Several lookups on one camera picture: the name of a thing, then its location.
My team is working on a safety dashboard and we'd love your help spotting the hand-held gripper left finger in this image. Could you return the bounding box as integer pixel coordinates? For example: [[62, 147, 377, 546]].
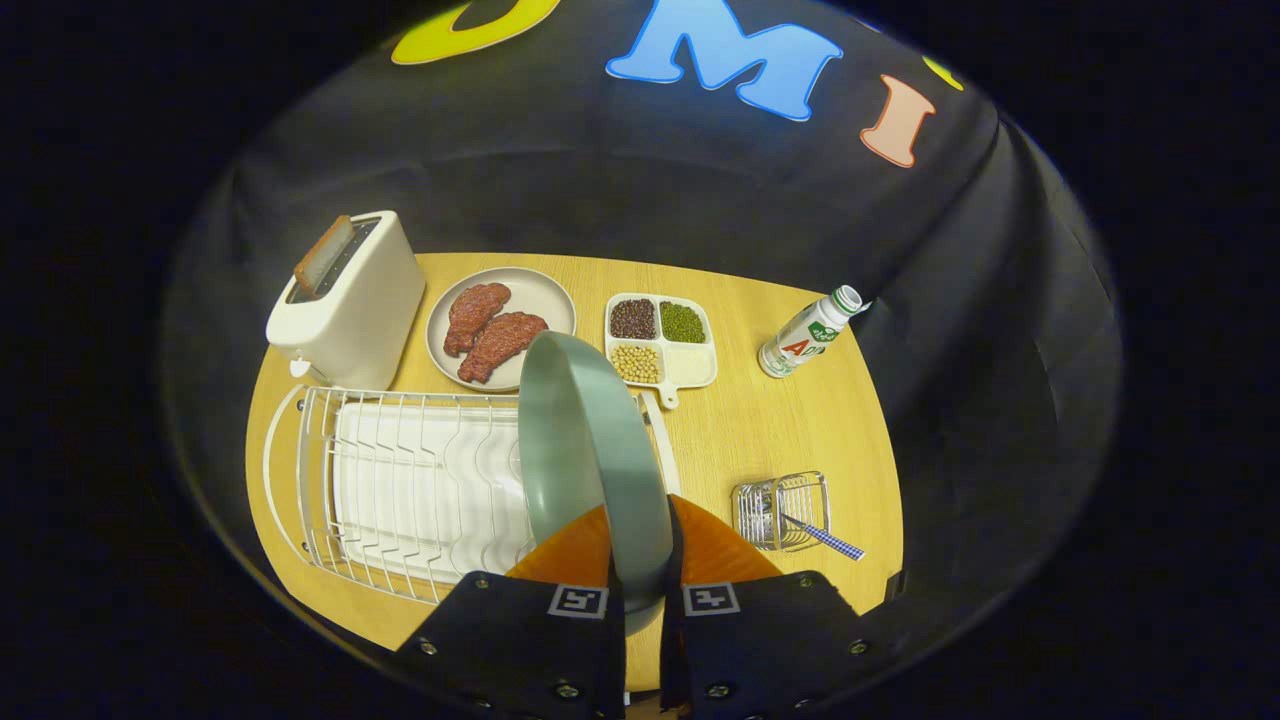
[[395, 503, 628, 720]]

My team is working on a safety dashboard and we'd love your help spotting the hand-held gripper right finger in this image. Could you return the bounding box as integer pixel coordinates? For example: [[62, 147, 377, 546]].
[[660, 495, 871, 720]]

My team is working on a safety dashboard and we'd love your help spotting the checked handle spoon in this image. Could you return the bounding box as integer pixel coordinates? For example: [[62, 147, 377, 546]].
[[760, 490, 866, 562]]

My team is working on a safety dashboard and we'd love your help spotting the metal wire basket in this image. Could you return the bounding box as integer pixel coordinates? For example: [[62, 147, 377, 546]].
[[731, 471, 832, 554]]

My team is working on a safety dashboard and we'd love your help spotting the pale green plate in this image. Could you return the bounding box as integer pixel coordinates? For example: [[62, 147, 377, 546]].
[[517, 331, 674, 636]]

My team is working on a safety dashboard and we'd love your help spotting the white wire dish rack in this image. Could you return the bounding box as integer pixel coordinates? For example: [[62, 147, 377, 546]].
[[262, 383, 683, 606]]

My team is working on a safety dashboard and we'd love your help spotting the beige round plate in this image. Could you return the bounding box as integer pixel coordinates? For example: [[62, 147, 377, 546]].
[[426, 266, 578, 393]]

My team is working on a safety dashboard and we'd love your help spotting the white divided tray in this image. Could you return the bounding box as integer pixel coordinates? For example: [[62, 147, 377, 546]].
[[604, 292, 719, 411]]

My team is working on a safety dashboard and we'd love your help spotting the pile of yellow soybeans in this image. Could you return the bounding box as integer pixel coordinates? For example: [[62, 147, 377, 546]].
[[610, 343, 663, 385]]

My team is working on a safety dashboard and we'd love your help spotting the red meat piece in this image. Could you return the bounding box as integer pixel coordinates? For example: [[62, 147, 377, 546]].
[[458, 312, 549, 385], [443, 283, 512, 358]]

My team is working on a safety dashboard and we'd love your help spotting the white drink bottle green label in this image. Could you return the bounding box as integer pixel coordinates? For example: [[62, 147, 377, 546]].
[[757, 285, 864, 379]]

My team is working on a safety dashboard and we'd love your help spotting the pile of green beans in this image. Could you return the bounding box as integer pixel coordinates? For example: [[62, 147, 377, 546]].
[[659, 300, 707, 345]]

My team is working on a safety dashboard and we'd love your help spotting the pile of dark beans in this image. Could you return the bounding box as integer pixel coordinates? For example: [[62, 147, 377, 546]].
[[610, 298, 657, 341]]

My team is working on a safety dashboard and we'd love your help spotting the white toaster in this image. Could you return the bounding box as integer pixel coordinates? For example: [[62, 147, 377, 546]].
[[265, 210, 427, 393]]

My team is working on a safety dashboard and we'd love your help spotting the brown bread slice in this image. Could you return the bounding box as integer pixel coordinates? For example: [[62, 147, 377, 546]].
[[293, 215, 356, 294]]

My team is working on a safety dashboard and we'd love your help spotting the black backdrop cloth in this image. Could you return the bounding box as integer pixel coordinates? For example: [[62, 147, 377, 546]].
[[160, 0, 1121, 691]]

